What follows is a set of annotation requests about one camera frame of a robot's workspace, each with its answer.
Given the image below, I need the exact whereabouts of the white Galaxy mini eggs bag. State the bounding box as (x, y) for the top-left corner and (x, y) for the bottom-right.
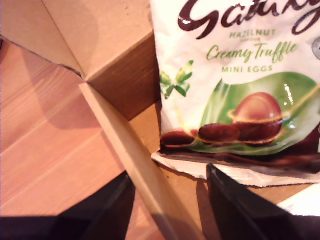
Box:
(149, 0), (320, 189)

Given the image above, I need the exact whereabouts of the white printed paper leaflet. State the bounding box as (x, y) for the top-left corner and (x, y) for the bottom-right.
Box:
(276, 183), (320, 218)

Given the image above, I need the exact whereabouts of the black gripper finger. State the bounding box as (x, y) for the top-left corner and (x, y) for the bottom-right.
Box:
(56, 171), (136, 240)
(206, 163), (297, 240)

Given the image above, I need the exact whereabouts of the open brown cardboard box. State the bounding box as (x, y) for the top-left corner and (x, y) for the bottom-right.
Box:
(0, 0), (316, 240)

